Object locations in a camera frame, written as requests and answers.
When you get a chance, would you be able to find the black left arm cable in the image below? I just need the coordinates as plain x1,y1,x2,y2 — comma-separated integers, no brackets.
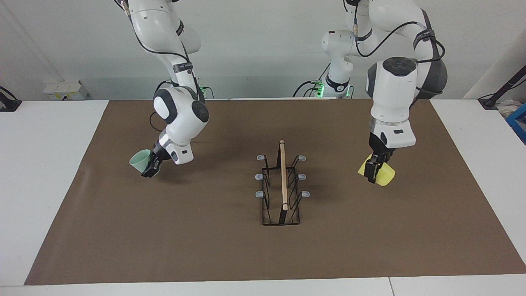
353,8,446,62

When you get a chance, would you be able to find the white power strip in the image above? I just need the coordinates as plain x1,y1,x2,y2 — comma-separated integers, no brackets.
43,80,89,100

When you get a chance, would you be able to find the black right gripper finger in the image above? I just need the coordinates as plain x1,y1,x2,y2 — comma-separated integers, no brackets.
141,158,161,178

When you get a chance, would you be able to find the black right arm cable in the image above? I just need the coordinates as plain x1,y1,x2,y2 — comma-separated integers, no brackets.
115,0,206,133

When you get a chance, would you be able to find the crumpled clear plastic bag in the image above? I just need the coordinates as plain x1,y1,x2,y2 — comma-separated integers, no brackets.
496,100,522,118

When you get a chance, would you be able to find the blue box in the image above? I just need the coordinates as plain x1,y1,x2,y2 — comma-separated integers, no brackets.
505,103,526,144

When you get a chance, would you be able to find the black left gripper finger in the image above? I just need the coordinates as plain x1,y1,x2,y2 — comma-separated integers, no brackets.
365,154,383,184

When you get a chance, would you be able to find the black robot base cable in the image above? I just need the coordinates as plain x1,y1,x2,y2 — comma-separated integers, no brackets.
293,62,332,98

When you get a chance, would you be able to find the black table clamp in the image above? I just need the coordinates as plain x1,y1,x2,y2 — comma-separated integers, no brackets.
0,86,22,112

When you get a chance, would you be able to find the black wire cup rack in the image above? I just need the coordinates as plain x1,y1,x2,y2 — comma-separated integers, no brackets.
255,140,311,226

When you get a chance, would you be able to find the pale green plastic cup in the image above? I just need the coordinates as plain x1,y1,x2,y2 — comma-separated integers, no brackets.
129,149,152,173

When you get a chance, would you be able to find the yellow plastic cup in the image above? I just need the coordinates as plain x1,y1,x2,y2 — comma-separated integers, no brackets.
357,158,396,187

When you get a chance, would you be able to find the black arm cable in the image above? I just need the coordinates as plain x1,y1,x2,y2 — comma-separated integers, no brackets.
353,8,446,62
115,0,206,133

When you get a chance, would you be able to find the brown table mat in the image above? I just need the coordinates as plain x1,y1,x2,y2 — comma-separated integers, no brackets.
24,98,526,285

